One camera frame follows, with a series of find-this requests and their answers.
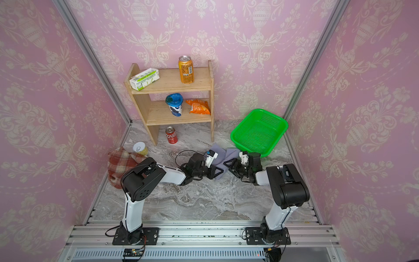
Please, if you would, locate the red plaid skirt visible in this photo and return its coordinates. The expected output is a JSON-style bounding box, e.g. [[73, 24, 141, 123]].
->
[[108, 147, 146, 190]]

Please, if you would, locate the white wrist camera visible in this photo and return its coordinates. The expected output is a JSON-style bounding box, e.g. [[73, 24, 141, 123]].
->
[[239, 151, 249, 165], [205, 150, 218, 168]]

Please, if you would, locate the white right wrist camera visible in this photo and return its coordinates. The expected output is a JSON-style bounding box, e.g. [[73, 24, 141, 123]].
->
[[239, 151, 249, 165]]

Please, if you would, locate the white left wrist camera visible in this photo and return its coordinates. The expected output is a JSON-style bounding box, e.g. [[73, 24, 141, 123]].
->
[[205, 150, 218, 168]]

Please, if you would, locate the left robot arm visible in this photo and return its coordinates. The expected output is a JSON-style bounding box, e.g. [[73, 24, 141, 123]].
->
[[121, 150, 223, 233]]

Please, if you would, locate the red cola can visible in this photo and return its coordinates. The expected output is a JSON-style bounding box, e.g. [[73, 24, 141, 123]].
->
[[165, 126, 178, 144]]

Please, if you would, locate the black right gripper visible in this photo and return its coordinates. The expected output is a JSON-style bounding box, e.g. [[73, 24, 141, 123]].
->
[[225, 158, 253, 178]]

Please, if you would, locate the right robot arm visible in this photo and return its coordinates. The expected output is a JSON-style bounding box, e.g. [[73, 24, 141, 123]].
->
[[224, 151, 310, 242]]

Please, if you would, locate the green plastic perforated basket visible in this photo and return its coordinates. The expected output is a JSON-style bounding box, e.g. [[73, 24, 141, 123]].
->
[[230, 109, 289, 157]]

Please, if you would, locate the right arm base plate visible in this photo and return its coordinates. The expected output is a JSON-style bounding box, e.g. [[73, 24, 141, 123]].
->
[[242, 227, 291, 246]]

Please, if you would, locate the white green tissue box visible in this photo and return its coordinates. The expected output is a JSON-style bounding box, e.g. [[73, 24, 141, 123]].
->
[[129, 68, 160, 91]]

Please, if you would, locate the orange snack bag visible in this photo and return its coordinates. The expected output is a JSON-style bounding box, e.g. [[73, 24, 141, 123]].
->
[[186, 99, 211, 115]]

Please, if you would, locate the lavender skirt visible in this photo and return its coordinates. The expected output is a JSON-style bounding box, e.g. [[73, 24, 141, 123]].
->
[[211, 144, 240, 180]]

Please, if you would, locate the wooden two-tier shelf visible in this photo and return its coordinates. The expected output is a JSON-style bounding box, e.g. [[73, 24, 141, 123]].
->
[[124, 60, 215, 145]]

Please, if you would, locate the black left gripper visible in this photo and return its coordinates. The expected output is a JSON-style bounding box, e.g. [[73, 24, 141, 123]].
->
[[192, 164, 224, 180]]

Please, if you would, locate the aluminium mounting rail frame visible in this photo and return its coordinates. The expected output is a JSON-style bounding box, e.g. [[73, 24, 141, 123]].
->
[[59, 221, 344, 262]]

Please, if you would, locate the yellow white can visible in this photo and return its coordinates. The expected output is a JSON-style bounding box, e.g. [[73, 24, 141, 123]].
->
[[133, 142, 148, 156]]

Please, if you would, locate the small black circuit board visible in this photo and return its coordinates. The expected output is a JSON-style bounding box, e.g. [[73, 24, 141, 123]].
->
[[122, 248, 145, 259]]

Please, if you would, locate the orange drink can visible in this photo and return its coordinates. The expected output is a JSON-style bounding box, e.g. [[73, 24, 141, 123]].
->
[[179, 56, 194, 84]]

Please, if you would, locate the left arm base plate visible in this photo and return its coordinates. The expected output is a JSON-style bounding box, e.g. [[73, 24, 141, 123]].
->
[[112, 222, 159, 246]]

